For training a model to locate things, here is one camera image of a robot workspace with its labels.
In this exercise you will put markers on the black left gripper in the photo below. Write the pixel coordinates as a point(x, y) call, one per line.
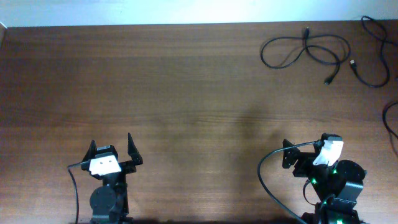
point(130, 166)

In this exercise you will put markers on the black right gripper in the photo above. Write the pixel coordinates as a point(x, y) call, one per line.
point(304, 160)

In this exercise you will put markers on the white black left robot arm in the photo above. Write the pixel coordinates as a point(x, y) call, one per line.
point(109, 202)

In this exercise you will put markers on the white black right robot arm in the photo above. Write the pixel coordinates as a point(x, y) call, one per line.
point(338, 183)

